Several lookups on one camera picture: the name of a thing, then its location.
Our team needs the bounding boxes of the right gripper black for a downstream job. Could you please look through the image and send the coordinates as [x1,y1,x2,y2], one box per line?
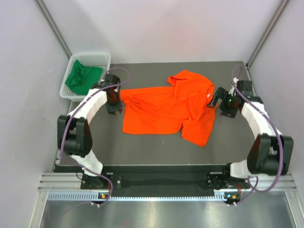
[206,87,238,118]

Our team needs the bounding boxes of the orange t shirt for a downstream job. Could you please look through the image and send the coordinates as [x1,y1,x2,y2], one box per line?
[120,70,216,147]

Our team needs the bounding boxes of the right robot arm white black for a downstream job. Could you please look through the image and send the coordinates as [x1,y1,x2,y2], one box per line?
[207,78,294,192]

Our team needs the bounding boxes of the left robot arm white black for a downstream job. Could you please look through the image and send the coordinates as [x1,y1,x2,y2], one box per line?
[57,74,123,189]

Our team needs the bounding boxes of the green t shirt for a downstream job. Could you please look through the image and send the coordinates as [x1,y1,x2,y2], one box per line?
[65,60,103,95]

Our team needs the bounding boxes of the white plastic basket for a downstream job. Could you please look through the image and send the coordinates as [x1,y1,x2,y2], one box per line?
[59,52,111,102]

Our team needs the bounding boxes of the aluminium frame post left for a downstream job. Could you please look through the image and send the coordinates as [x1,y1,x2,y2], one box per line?
[34,0,72,58]

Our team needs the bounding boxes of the aluminium frame post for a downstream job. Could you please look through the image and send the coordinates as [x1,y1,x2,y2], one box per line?
[34,0,72,58]
[245,0,291,70]

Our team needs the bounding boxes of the white slotted cable duct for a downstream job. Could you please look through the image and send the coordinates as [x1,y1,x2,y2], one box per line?
[47,191,240,202]

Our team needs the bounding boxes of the aluminium front rail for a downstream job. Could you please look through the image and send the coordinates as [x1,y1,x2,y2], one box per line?
[38,172,299,193]

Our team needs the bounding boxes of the aluminium frame post right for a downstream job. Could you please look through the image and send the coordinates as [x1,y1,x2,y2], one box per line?
[245,0,291,70]

